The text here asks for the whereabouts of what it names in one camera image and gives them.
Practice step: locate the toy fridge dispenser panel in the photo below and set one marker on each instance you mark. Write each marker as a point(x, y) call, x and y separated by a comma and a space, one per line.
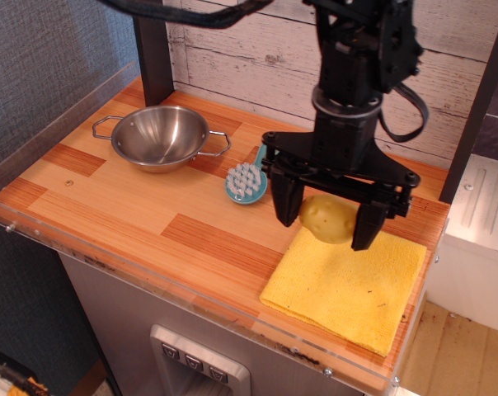
point(195, 363)

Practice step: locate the teal dish brush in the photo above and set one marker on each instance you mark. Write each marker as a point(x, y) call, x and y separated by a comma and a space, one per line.
point(246, 183)

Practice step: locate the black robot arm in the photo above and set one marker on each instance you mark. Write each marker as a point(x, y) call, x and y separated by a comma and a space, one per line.
point(368, 48)

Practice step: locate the dark frame post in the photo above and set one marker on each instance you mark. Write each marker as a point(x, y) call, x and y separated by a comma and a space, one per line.
point(472, 127)
point(154, 59)

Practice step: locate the dark left frame post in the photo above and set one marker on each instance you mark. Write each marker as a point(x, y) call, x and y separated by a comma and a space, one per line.
point(154, 59)

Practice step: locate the dark right frame post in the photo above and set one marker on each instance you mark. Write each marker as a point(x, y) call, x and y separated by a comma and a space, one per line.
point(472, 127)

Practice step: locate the yellow folded cloth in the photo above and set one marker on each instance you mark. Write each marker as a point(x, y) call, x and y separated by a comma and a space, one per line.
point(360, 296)

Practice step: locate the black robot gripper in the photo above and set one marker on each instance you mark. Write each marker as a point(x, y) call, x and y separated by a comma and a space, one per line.
point(339, 157)

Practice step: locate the yellow toy potato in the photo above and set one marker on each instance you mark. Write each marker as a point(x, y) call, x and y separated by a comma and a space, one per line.
point(329, 218)

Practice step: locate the black yellow object bottom left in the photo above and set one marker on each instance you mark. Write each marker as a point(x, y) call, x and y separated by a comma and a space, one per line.
point(16, 379)

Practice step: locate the white cabinet at right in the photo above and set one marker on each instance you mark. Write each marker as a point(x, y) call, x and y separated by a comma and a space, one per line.
point(464, 275)

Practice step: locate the small steel colander bowl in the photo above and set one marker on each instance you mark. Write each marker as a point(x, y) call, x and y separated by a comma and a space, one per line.
point(161, 139)

